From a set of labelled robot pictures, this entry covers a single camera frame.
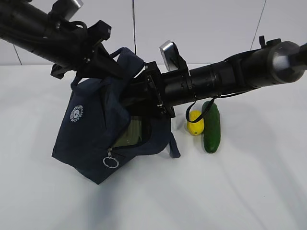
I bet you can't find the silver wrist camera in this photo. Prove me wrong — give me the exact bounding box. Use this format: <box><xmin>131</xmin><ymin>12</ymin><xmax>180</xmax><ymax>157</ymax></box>
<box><xmin>159</xmin><ymin>40</ymin><xmax>187</xmax><ymax>72</ymax></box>
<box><xmin>48</xmin><ymin>0</ymin><xmax>83</xmax><ymax>21</ymax></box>

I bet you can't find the glass container with green lid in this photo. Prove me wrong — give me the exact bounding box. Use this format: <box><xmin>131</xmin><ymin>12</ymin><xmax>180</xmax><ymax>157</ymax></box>
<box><xmin>112</xmin><ymin>116</ymin><xmax>151</xmax><ymax>148</ymax></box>

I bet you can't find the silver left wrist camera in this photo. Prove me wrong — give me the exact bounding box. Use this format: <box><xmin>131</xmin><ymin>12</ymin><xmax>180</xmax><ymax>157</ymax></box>
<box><xmin>48</xmin><ymin>0</ymin><xmax>83</xmax><ymax>21</ymax></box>

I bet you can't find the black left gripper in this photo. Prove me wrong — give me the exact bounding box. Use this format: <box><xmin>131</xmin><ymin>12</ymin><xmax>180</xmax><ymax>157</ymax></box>
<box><xmin>51</xmin><ymin>20</ymin><xmax>125</xmax><ymax>79</ymax></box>

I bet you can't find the yellow lemon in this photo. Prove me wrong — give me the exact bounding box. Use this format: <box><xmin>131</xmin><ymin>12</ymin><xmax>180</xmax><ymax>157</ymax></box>
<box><xmin>187</xmin><ymin>111</ymin><xmax>205</xmax><ymax>136</ymax></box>

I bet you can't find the navy blue lunch bag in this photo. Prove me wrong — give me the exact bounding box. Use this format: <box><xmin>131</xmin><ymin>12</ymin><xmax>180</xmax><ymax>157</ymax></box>
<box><xmin>52</xmin><ymin>47</ymin><xmax>180</xmax><ymax>184</ymax></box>

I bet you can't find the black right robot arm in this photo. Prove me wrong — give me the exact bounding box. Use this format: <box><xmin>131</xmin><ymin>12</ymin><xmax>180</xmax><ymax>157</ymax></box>
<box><xmin>120</xmin><ymin>36</ymin><xmax>307</xmax><ymax>118</ymax></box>

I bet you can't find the black vertical wall cable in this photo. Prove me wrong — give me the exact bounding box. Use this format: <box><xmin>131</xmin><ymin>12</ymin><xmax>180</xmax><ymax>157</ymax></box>
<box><xmin>131</xmin><ymin>0</ymin><xmax>139</xmax><ymax>54</ymax></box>

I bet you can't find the green cucumber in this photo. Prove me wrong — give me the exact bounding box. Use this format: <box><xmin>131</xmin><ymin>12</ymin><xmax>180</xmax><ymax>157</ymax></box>
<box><xmin>201</xmin><ymin>101</ymin><xmax>221</xmax><ymax>154</ymax></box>

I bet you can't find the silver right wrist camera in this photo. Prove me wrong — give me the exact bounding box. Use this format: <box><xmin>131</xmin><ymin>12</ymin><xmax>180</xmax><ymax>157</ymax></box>
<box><xmin>159</xmin><ymin>40</ymin><xmax>187</xmax><ymax>72</ymax></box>

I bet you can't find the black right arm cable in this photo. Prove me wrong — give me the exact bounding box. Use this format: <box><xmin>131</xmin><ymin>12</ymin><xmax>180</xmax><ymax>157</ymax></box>
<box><xmin>185</xmin><ymin>94</ymin><xmax>248</xmax><ymax>124</ymax></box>

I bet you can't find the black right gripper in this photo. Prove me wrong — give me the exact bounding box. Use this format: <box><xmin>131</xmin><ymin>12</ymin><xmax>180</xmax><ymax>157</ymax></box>
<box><xmin>121</xmin><ymin>62</ymin><xmax>175</xmax><ymax>118</ymax></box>

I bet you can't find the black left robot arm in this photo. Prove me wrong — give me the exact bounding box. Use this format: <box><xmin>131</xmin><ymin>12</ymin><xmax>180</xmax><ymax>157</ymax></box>
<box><xmin>0</xmin><ymin>0</ymin><xmax>124</xmax><ymax>79</ymax></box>

